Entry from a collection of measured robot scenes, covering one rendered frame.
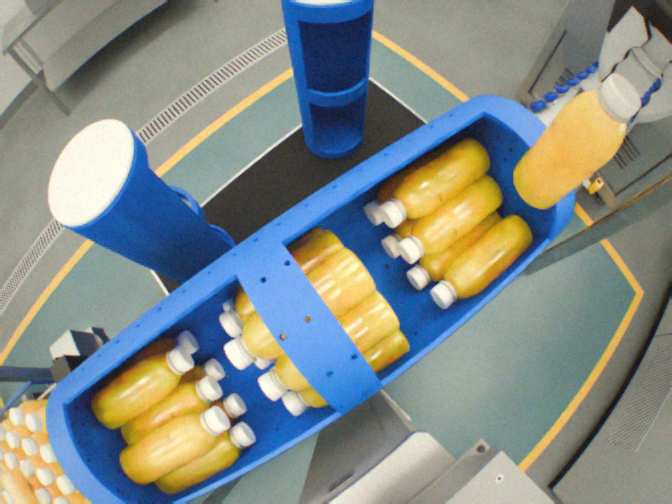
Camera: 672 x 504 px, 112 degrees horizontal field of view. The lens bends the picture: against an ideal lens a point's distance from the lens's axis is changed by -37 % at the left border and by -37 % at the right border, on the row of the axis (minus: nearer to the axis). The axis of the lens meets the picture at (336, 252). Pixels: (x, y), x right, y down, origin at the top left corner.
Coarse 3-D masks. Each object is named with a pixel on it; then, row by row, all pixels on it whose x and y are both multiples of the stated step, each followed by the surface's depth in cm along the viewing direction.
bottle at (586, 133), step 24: (576, 96) 25; (600, 96) 22; (576, 120) 25; (600, 120) 22; (624, 120) 21; (552, 144) 29; (576, 144) 26; (600, 144) 24; (528, 168) 35; (552, 168) 31; (576, 168) 28; (528, 192) 36; (552, 192) 33
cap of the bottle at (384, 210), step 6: (384, 204) 52; (390, 204) 52; (378, 210) 54; (384, 210) 51; (390, 210) 51; (396, 210) 51; (384, 216) 53; (390, 216) 51; (396, 216) 51; (390, 222) 52; (396, 222) 52
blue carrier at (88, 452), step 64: (448, 128) 45; (512, 128) 42; (320, 192) 46; (512, 192) 59; (256, 256) 41; (384, 256) 66; (192, 320) 57; (320, 320) 37; (448, 320) 54; (64, 384) 39; (256, 384) 60; (320, 384) 37; (384, 384) 44; (64, 448) 32; (256, 448) 50
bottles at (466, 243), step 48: (384, 192) 58; (480, 192) 54; (384, 240) 62; (432, 240) 53; (480, 240) 55; (528, 240) 54; (240, 288) 54; (432, 288) 55; (480, 288) 53; (192, 336) 56; (192, 384) 50; (144, 432) 45; (240, 432) 48; (192, 480) 44
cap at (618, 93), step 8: (608, 80) 20; (616, 80) 20; (624, 80) 20; (608, 88) 20; (616, 88) 20; (624, 88) 20; (632, 88) 20; (608, 96) 21; (616, 96) 20; (624, 96) 19; (632, 96) 19; (608, 104) 21; (616, 104) 20; (624, 104) 19; (632, 104) 19; (640, 104) 19; (616, 112) 21; (624, 112) 20; (632, 112) 20
